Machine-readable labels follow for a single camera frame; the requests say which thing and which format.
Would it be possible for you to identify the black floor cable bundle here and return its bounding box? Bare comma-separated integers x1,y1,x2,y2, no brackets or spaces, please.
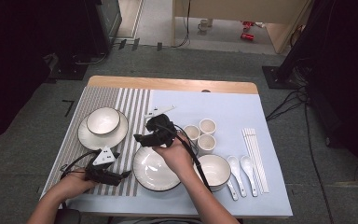
265,87,309,122

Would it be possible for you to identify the white bowl dark rim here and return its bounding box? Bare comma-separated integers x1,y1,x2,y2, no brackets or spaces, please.
86,106,121,136
194,154,232,192

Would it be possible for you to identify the wooden table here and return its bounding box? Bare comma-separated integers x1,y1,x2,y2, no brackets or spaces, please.
87,75,259,95

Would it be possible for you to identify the row of white chopsticks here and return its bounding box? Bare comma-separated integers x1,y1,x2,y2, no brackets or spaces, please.
241,127,270,194

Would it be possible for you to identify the striped beige placemat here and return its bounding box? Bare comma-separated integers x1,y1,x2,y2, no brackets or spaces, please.
45,86,152,198

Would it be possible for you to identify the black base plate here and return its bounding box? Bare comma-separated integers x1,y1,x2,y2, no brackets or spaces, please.
48,62,90,81

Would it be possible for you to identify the grey floor cable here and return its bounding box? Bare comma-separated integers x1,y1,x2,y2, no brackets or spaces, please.
74,50,110,65

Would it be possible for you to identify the person's left hand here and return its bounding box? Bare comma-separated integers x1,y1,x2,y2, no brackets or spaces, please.
54,169,99,200

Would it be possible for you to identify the dark equipment cabinet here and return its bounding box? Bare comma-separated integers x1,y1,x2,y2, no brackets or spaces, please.
85,0,123,55

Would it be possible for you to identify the black curtain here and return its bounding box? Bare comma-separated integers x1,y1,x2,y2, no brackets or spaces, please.
0,0,97,147
304,0,358,185

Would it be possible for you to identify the person's right hand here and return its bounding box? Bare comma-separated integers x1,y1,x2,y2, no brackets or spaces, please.
152,135,197,181

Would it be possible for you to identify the white mug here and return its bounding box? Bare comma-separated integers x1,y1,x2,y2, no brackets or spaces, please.
198,18,213,32

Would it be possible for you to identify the white ribbed plate dark rim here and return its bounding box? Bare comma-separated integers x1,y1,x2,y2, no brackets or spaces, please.
132,146,183,192
77,109,130,151

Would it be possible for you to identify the black stand base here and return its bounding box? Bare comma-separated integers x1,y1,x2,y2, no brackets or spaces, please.
262,64,296,91

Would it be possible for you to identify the white ceramic spoon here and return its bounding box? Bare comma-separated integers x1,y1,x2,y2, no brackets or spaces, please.
240,155,259,198
227,155,248,199
226,179,240,202

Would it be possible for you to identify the black chair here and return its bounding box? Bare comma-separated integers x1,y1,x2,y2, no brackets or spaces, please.
54,208,82,224

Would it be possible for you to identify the hanging black cable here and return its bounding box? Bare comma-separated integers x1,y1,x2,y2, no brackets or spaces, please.
172,0,191,49

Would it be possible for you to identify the long black floor cable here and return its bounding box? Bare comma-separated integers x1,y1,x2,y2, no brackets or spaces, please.
304,102,335,224

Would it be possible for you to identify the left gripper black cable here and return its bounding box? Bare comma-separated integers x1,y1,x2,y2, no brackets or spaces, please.
59,149,102,181

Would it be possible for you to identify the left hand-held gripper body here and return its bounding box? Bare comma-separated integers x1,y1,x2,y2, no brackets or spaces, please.
84,146,122,187

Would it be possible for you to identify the light blue table mat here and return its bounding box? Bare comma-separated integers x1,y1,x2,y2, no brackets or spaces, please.
40,89,294,218

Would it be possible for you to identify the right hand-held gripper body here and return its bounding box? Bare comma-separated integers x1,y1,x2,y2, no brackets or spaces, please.
144,105,178,148

